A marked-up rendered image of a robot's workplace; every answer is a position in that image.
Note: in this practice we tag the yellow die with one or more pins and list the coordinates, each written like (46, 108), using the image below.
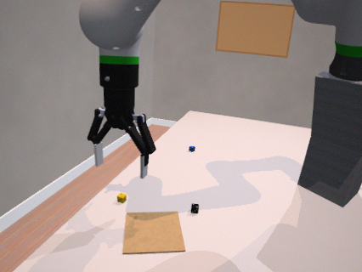
(121, 198)

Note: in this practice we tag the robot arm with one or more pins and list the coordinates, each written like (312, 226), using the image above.
(116, 25)

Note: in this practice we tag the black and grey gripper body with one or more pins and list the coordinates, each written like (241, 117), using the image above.
(120, 103)

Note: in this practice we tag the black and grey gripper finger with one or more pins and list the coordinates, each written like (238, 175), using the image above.
(141, 141)
(98, 146)

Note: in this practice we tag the tan square mat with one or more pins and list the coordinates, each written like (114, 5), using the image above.
(152, 232)

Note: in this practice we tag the black die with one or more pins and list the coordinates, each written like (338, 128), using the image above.
(194, 208)

